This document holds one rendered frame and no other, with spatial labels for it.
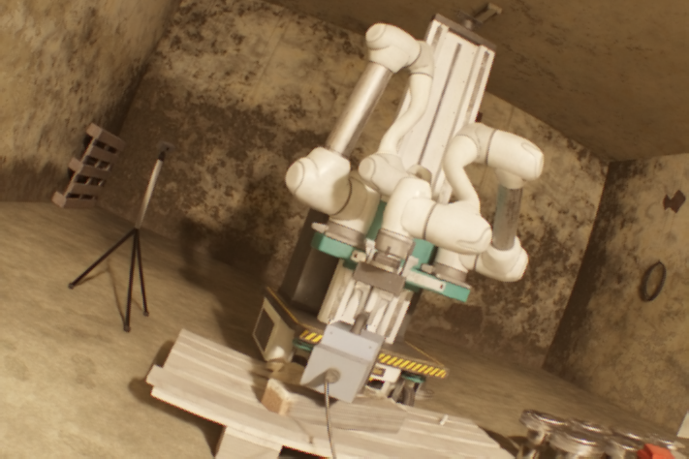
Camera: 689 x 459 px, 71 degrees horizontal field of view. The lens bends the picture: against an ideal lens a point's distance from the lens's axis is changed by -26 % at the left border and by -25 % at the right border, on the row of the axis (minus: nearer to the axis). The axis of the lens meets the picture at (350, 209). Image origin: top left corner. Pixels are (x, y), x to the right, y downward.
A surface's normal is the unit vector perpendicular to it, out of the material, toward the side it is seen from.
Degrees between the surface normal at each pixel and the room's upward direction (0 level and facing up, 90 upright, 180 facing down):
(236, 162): 90
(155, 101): 90
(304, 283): 90
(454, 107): 90
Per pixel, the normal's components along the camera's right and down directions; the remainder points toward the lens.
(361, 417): 0.54, 0.15
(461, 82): 0.26, 0.04
